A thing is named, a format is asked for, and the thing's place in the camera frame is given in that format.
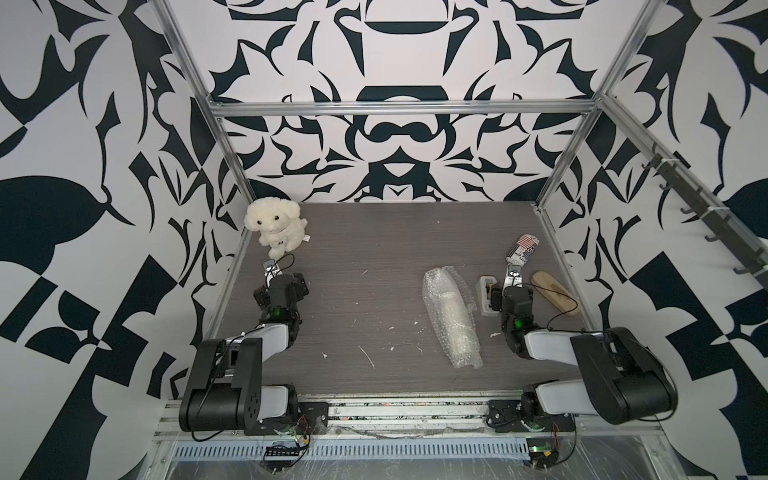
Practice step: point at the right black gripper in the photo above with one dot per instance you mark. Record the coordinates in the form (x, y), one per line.
(497, 297)

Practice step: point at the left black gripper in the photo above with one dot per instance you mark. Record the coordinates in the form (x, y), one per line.
(262, 299)

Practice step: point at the grey tape dispenser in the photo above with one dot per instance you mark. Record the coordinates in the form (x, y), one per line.
(484, 287)

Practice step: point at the clear bubble wrap sheet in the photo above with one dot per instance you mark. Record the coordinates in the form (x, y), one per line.
(451, 306)

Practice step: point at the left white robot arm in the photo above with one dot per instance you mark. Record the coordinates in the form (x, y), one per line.
(225, 390)

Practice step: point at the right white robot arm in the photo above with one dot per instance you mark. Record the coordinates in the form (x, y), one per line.
(620, 380)

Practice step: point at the tan wooden vase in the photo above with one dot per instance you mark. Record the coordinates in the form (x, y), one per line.
(561, 298)

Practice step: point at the white plush dog toy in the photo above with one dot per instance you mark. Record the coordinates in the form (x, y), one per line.
(278, 223)

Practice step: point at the right green circuit board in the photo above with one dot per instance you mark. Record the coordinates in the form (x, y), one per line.
(543, 454)

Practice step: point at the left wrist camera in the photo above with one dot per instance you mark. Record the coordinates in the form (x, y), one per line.
(271, 270)

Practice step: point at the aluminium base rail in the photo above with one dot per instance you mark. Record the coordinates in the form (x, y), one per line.
(416, 428)

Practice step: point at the wall coat hook rack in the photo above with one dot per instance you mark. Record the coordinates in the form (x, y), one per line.
(701, 204)

